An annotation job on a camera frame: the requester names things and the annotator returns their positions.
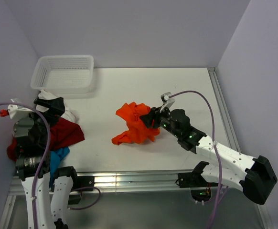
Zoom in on aluminium front rail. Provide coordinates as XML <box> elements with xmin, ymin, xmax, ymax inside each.
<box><xmin>9</xmin><ymin>170</ymin><xmax>193</xmax><ymax>198</ymax></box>

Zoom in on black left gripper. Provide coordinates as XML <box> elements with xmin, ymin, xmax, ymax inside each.
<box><xmin>25</xmin><ymin>97</ymin><xmax>64</xmax><ymax>146</ymax></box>

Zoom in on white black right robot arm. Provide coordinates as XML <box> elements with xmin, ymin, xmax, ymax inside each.
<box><xmin>140</xmin><ymin>107</ymin><xmax>278</xmax><ymax>205</ymax></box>

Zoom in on orange t shirt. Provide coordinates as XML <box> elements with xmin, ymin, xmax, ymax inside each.
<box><xmin>111</xmin><ymin>102</ymin><xmax>160</xmax><ymax>145</ymax></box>

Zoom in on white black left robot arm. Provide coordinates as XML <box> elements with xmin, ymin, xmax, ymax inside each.
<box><xmin>8</xmin><ymin>97</ymin><xmax>79</xmax><ymax>229</ymax></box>

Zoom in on white t shirt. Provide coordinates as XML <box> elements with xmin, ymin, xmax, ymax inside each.
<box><xmin>7</xmin><ymin>89</ymin><xmax>80</xmax><ymax>125</ymax></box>

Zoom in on aluminium rail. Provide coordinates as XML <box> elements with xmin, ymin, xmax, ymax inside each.
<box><xmin>9</xmin><ymin>170</ymin><xmax>193</xmax><ymax>198</ymax></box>
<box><xmin>207</xmin><ymin>67</ymin><xmax>274</xmax><ymax>229</ymax></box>

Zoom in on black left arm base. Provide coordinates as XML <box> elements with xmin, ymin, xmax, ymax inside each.
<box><xmin>50</xmin><ymin>175</ymin><xmax>96</xmax><ymax>207</ymax></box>

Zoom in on dark red t shirt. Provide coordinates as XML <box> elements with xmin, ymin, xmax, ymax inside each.
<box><xmin>6</xmin><ymin>118</ymin><xmax>85</xmax><ymax>160</ymax></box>

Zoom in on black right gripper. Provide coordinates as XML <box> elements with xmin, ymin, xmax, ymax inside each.
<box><xmin>139</xmin><ymin>104</ymin><xmax>181</xmax><ymax>138</ymax></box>

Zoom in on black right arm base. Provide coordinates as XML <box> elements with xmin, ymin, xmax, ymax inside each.
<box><xmin>175</xmin><ymin>172</ymin><xmax>218</xmax><ymax>202</ymax></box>

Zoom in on aluminium right side rail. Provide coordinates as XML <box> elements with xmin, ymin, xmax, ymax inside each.
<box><xmin>207</xmin><ymin>67</ymin><xmax>274</xmax><ymax>229</ymax></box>

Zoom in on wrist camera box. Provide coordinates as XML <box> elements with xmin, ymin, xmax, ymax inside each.
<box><xmin>160</xmin><ymin>92</ymin><xmax>175</xmax><ymax>112</ymax></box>
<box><xmin>0</xmin><ymin>98</ymin><xmax>31</xmax><ymax>121</ymax></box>

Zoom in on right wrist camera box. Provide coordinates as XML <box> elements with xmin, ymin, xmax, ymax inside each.
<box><xmin>160</xmin><ymin>92</ymin><xmax>175</xmax><ymax>112</ymax></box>

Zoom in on blue t shirt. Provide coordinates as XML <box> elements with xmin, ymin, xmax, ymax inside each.
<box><xmin>50</xmin><ymin>147</ymin><xmax>70</xmax><ymax>178</ymax></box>

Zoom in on white plastic mesh basket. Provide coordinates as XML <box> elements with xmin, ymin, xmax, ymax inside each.
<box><xmin>30</xmin><ymin>55</ymin><xmax>94</xmax><ymax>94</ymax></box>

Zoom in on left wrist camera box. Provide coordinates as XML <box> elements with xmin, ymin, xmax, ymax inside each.
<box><xmin>0</xmin><ymin>98</ymin><xmax>31</xmax><ymax>121</ymax></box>

